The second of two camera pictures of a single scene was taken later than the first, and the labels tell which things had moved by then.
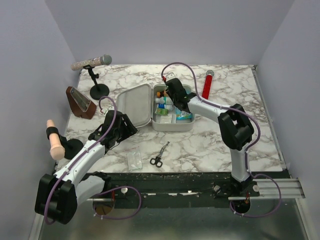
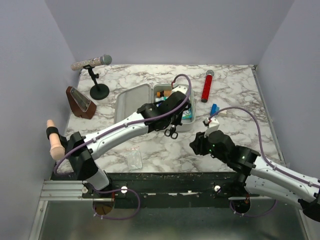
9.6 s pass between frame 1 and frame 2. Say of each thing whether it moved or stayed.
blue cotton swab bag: stayed
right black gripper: moved
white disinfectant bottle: stayed
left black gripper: moved
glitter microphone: stayed
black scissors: moved
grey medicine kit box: stayed
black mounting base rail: stayed
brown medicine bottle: stayed
